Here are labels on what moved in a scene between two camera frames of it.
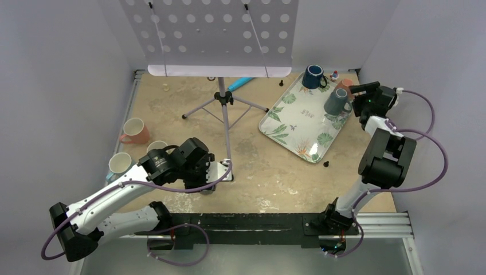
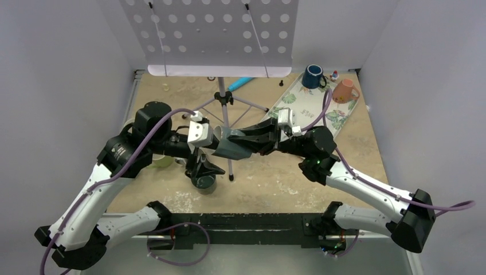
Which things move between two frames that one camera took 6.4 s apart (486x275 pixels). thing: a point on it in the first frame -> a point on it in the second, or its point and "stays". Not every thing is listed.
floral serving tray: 298,119 stays
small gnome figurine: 334,76 stays
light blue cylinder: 240,82 stays
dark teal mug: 334,104 -> 227,148
